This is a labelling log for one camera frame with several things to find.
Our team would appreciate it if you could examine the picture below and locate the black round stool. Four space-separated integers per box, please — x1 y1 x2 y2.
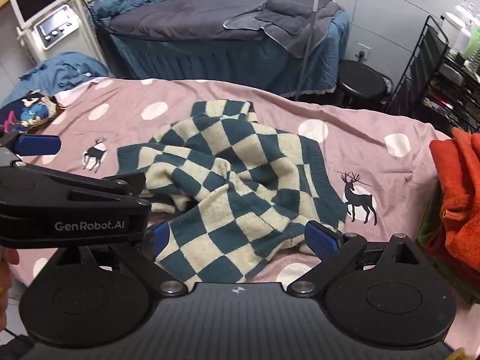
337 59 393 111

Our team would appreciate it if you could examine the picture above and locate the teal cream checkered sweater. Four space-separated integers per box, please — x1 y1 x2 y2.
117 100 347 286

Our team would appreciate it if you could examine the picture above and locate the green bottle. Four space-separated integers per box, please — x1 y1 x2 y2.
464 18 480 59

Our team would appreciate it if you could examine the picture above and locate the grey folded towel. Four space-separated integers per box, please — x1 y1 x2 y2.
224 0 343 58

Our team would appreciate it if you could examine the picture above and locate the wall power socket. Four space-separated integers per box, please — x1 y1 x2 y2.
355 43 371 63

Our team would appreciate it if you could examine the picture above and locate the white pump bottle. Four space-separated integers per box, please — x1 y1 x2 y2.
446 0 479 55

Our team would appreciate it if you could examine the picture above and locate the cartoon patterned pillow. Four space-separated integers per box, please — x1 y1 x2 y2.
1 90 59 133

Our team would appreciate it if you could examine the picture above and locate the blue crumpled cloth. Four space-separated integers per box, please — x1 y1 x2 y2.
1 51 110 107

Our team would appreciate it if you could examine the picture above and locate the person's left hand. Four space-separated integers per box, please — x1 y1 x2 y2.
0 248 20 331

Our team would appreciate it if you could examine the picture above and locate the black wire shelf rack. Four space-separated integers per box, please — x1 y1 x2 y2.
384 16 479 135

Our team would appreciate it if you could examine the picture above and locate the white beauty machine with screen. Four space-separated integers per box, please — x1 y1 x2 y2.
9 0 105 63

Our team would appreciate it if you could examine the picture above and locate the orange folded garment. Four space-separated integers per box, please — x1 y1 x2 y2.
430 127 479 271

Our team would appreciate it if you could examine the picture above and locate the grey blue massage bed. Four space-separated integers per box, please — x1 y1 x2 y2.
93 0 350 97

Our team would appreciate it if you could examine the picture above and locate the metal pole stand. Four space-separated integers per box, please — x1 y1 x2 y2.
294 0 319 101

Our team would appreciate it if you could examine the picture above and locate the olive green folded garment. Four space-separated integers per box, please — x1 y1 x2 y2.
416 182 479 305

